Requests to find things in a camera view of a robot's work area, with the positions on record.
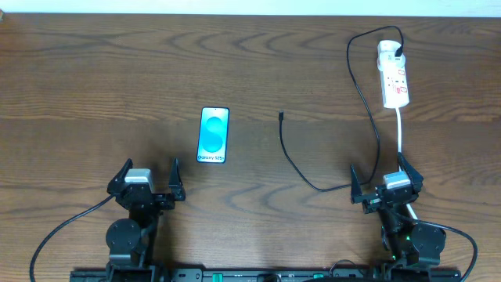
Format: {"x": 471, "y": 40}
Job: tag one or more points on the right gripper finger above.
{"x": 415, "y": 177}
{"x": 356, "y": 191}

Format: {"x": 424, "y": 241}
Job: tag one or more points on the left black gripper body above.
{"x": 148, "y": 197}

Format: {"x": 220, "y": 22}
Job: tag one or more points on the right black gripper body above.
{"x": 372, "y": 204}

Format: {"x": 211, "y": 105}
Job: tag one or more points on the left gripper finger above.
{"x": 117, "y": 183}
{"x": 175, "y": 182}

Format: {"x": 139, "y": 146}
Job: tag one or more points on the blue screen Galaxy smartphone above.
{"x": 213, "y": 135}

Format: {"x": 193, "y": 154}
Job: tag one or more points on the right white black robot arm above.
{"x": 415, "y": 247}

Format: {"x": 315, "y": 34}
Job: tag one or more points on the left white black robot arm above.
{"x": 131, "y": 240}

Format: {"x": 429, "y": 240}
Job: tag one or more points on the white USB charger plug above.
{"x": 388, "y": 50}

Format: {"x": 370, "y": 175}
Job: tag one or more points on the white power strip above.
{"x": 393, "y": 80}

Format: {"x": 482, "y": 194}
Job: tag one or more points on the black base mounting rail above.
{"x": 284, "y": 275}

